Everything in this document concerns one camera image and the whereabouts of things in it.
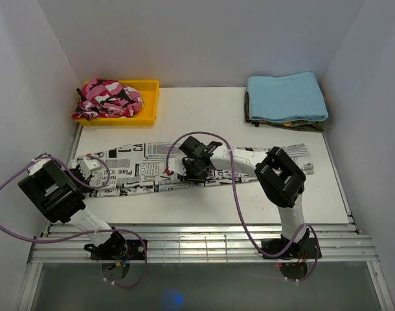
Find newspaper print trousers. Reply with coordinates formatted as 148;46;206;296
85;143;314;198

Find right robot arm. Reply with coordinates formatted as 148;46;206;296
179;136;310;259

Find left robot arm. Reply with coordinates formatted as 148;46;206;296
18;154;128;260

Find pink camouflage trousers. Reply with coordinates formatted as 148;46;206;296
71;78;144;121

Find light blue folded trousers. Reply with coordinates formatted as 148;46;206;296
247;72;328;124

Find olive camouflage folded trousers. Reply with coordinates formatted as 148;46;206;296
244;90;325;133

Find yellow plastic tray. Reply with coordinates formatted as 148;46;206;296
74;80;160;126

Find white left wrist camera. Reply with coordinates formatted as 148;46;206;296
78;158;101;180

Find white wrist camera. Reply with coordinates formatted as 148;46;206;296
164;157;186;176
78;158;101;180

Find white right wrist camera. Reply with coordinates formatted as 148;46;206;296
164;157;186;176

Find aluminium rail frame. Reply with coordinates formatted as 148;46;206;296
25;207;379;265

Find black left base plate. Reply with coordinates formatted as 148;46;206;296
84;239;148;261

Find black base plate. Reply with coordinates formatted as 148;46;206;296
261;238;322;260
84;239;148;261

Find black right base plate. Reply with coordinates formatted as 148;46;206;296
261;238;322;260

